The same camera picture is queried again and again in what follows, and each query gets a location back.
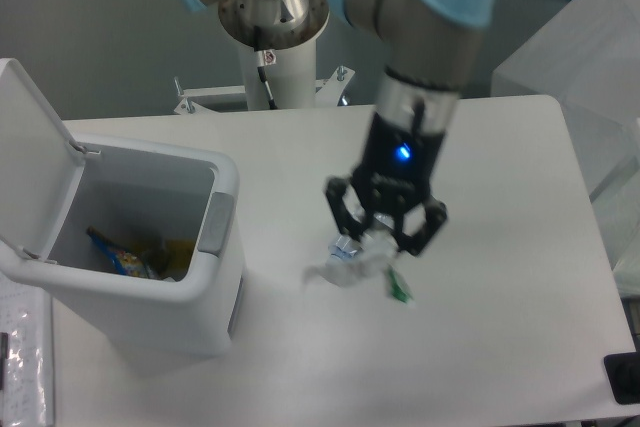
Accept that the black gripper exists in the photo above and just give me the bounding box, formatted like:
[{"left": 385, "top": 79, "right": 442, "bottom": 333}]
[{"left": 324, "top": 114, "right": 448, "bottom": 256}]

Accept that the white paper wrapper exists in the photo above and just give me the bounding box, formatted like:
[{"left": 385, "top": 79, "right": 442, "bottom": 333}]
[{"left": 301, "top": 241, "right": 415, "bottom": 307}]

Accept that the crushed clear plastic bottle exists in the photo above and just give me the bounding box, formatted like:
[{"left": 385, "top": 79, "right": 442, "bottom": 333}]
[{"left": 325, "top": 213, "right": 395, "bottom": 267}]

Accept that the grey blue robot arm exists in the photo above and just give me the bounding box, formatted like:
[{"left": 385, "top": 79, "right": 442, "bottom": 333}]
[{"left": 183, "top": 0, "right": 496, "bottom": 256}]

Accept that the white trash can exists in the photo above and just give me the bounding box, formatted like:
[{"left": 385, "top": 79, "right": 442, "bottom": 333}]
[{"left": 1, "top": 134, "right": 245, "bottom": 357}]

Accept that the white trash can lid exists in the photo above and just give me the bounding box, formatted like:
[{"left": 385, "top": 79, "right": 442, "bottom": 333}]
[{"left": 1, "top": 58, "right": 101, "bottom": 261}]

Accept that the colourful snack wrapper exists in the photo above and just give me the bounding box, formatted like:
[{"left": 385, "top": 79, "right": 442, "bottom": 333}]
[{"left": 86, "top": 226, "right": 159, "bottom": 280}]

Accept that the black device at edge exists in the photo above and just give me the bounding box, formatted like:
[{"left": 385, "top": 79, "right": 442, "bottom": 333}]
[{"left": 604, "top": 352, "right": 639, "bottom": 405}]

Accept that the white paper notebook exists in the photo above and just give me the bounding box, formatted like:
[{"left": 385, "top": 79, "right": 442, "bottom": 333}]
[{"left": 1, "top": 276, "right": 55, "bottom": 426}]

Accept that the white pedestal foot frame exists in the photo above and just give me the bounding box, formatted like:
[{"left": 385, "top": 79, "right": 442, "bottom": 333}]
[{"left": 173, "top": 65, "right": 356, "bottom": 115}]

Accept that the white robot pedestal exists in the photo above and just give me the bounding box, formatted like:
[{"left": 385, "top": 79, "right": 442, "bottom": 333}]
[{"left": 236, "top": 40, "right": 316, "bottom": 98}]

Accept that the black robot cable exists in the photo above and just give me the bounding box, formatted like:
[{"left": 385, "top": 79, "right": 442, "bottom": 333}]
[{"left": 252, "top": 25, "right": 278, "bottom": 110}]

